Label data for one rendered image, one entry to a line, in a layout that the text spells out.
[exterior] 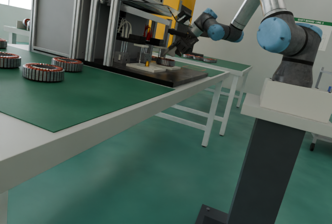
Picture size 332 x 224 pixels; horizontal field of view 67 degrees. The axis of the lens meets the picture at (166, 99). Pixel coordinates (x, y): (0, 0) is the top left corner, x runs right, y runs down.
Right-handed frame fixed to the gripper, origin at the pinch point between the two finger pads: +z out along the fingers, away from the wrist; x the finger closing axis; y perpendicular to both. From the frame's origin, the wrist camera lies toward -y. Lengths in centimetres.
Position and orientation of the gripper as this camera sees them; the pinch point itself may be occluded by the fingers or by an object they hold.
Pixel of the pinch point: (166, 55)
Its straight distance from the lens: 148.5
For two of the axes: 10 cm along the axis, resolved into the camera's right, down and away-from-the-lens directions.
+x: 3.7, -1.6, 9.2
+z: -6.7, 6.4, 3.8
